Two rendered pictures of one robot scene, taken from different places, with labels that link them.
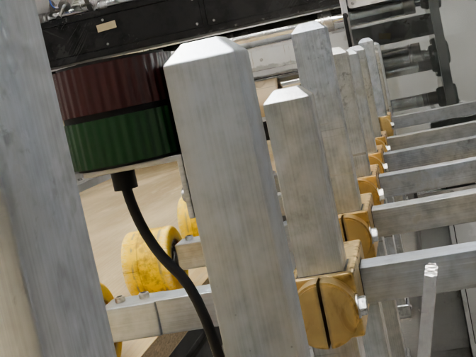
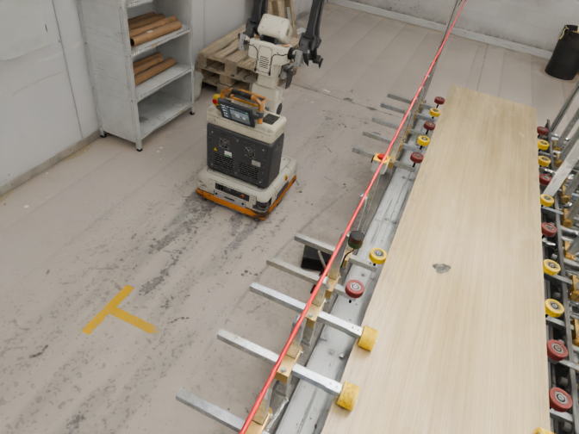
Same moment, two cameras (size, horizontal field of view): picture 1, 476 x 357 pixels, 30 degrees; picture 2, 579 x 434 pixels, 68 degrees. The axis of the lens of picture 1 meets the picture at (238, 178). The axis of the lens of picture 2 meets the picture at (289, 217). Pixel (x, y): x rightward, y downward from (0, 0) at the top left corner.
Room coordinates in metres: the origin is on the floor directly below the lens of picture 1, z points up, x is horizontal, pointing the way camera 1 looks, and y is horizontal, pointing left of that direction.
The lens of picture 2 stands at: (1.75, -0.11, 2.29)
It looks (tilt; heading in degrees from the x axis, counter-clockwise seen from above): 41 degrees down; 185
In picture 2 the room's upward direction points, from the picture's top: 10 degrees clockwise
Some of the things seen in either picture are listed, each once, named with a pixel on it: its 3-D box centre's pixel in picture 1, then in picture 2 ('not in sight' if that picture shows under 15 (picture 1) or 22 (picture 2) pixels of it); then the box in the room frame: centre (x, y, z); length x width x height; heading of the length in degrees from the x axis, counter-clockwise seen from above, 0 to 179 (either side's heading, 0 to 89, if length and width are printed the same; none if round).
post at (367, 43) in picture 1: (383, 136); not in sight; (2.14, -0.37, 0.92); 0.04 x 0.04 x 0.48; 78
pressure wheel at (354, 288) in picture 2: not in sight; (352, 294); (0.49, 0.10, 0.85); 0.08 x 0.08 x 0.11
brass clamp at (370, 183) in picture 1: (361, 191); (255, 427); (1.18, -0.16, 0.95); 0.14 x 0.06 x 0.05; 168
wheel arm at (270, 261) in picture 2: not in sight; (310, 278); (0.45, -0.09, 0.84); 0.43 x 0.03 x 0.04; 78
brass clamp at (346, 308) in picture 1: (331, 292); (314, 309); (0.69, -0.05, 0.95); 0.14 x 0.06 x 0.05; 168
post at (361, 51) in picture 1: (378, 173); not in sight; (1.65, -0.26, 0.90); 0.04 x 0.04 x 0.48; 78
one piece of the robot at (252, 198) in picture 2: not in sight; (232, 191); (-0.78, -0.81, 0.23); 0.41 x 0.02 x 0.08; 78
